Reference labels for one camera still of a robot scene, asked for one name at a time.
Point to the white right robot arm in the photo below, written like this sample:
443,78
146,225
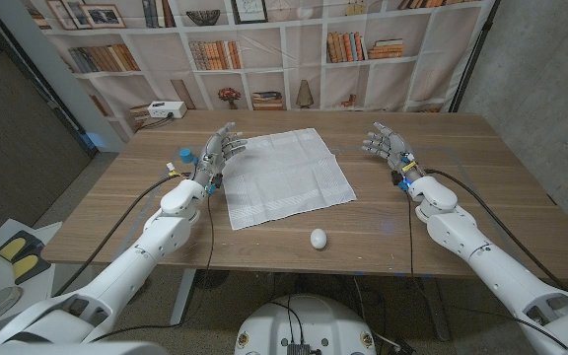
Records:
491,266

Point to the printed bookshelf backdrop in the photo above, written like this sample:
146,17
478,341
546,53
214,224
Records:
392,84

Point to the white cloth napkin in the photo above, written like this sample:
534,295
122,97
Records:
284,177

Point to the blue cylinder block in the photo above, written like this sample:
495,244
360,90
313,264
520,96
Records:
185,156

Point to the black yellow foot pedal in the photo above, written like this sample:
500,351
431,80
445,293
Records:
15,246
27,266

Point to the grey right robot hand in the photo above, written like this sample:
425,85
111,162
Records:
395,148

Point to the grey table leg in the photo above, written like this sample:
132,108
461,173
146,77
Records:
183,296
437,310

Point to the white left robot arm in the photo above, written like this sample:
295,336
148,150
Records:
131,261

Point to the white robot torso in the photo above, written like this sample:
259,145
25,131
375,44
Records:
308,320

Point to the black backdrop stand pole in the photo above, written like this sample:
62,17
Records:
474,54

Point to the white floor mat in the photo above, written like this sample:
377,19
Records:
47,236

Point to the white egg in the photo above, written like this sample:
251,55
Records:
318,239

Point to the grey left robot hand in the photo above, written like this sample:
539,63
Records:
215,153

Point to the white power strip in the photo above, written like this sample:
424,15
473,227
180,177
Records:
166,109

